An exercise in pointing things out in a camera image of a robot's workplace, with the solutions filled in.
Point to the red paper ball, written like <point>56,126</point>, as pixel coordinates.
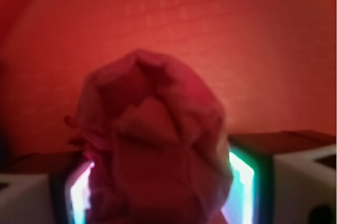
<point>156,135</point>

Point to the red plastic tray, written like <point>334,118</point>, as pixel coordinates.
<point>270,62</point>

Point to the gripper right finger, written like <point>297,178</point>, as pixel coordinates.
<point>282,177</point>

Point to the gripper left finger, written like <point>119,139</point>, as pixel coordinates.
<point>46,188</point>

